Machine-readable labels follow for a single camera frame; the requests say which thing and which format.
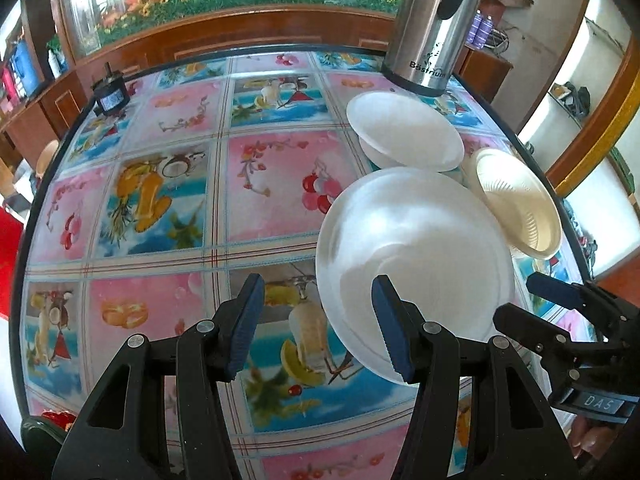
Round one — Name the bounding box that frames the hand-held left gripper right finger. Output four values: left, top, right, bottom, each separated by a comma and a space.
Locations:
371, 275, 581, 480

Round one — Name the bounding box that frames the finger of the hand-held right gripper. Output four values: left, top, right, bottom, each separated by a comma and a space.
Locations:
526, 272, 640, 336
492, 304, 608, 376

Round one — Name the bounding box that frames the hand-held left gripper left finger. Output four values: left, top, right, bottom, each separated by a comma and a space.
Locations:
54, 273, 266, 480

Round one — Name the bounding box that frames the large white foam bowl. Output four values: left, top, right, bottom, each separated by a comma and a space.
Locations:
315, 167, 516, 386

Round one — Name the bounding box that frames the dark green plastic bowl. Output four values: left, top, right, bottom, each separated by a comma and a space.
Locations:
20, 417, 71, 466

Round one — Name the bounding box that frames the person's right hand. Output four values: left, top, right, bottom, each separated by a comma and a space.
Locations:
565, 410, 640, 466

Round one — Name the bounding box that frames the printed fruit tablecloth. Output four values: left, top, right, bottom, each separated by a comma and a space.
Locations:
20, 50, 596, 480

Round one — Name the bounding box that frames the dark item on shelf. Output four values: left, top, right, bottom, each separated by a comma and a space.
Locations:
550, 82, 591, 116

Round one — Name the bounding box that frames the small white foam bowl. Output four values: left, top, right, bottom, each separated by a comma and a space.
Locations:
346, 91, 465, 172

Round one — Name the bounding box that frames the small black device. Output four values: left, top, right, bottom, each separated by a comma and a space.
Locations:
91, 62, 130, 115

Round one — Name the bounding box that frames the stainless steel thermos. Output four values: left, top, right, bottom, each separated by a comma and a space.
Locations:
381, 0, 487, 97

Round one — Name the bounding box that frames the blue plastic container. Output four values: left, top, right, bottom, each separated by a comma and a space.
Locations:
11, 40, 38, 98

